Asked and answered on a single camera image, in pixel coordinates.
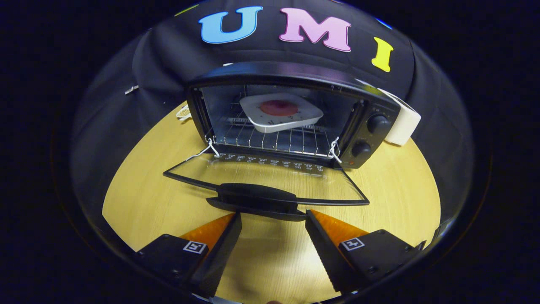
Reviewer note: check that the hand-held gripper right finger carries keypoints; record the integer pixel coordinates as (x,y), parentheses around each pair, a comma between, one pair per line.
(327,257)

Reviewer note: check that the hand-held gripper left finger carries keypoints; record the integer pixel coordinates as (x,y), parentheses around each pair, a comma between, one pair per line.
(219,257)

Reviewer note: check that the white square plate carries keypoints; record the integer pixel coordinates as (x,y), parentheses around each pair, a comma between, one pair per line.
(291,121)

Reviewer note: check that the pink ham slice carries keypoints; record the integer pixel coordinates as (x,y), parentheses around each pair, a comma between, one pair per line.
(278,107)

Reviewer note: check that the black toaster oven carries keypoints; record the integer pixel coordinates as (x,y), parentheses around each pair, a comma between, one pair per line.
(295,71)

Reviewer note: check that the metal oven rack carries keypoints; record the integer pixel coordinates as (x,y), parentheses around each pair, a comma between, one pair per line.
(274,141)

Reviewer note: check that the white pop-up toaster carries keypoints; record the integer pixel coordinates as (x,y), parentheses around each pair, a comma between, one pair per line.
(405,124)

